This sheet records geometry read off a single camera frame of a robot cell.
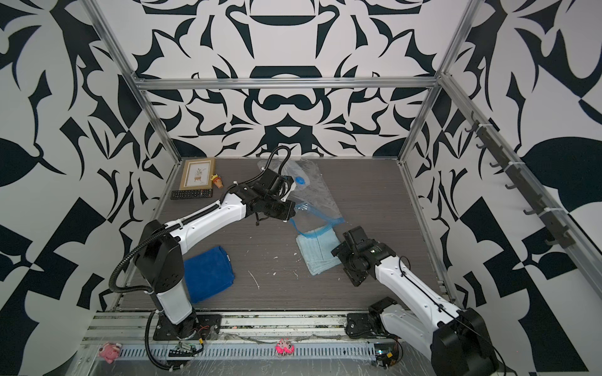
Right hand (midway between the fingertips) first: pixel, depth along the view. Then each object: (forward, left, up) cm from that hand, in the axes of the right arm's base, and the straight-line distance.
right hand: (335, 258), depth 84 cm
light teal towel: (+5, +6, -3) cm, 9 cm away
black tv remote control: (+30, +66, -1) cm, 72 cm away
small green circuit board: (-25, +45, -4) cm, 51 cm away
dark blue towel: (-5, +44, -2) cm, 44 cm away
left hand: (+14, +14, +10) cm, 23 cm away
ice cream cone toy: (+37, +50, -1) cm, 62 cm away
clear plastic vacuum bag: (+13, +6, +10) cm, 17 cm away
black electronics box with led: (-27, -13, -6) cm, 31 cm away
